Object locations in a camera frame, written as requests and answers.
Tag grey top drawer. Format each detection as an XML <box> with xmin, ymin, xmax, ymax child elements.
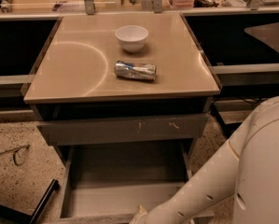
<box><xmin>38</xmin><ymin>113</ymin><xmax>208</xmax><ymax>146</ymax></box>

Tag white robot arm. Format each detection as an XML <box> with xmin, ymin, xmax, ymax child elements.
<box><xmin>130</xmin><ymin>96</ymin><xmax>279</xmax><ymax>224</ymax></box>

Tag black table frame leg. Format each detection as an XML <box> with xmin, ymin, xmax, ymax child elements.
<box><xmin>210</xmin><ymin>104</ymin><xmax>246</xmax><ymax>137</ymax></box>

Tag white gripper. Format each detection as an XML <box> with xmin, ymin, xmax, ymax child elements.
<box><xmin>129</xmin><ymin>205</ymin><xmax>148</xmax><ymax>224</ymax></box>

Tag white bowl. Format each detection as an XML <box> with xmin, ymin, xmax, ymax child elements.
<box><xmin>115</xmin><ymin>25</ymin><xmax>149</xmax><ymax>53</ymax></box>

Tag thin metal wire hook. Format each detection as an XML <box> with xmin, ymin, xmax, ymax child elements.
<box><xmin>0</xmin><ymin>145</ymin><xmax>30</xmax><ymax>166</ymax></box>

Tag grey drawer cabinet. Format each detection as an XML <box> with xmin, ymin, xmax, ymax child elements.
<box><xmin>21</xmin><ymin>12</ymin><xmax>223</xmax><ymax>161</ymax></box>

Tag crushed silver can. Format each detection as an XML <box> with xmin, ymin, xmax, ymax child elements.
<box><xmin>114</xmin><ymin>61</ymin><xmax>157</xmax><ymax>80</ymax></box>

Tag black stand leg left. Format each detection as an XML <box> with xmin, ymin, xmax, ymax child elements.
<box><xmin>0</xmin><ymin>179</ymin><xmax>60</xmax><ymax>224</ymax></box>

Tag grey drawer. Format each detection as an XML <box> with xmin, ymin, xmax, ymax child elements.
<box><xmin>38</xmin><ymin>113</ymin><xmax>208</xmax><ymax>146</ymax></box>
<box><xmin>56</xmin><ymin>140</ymin><xmax>189</xmax><ymax>224</ymax></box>

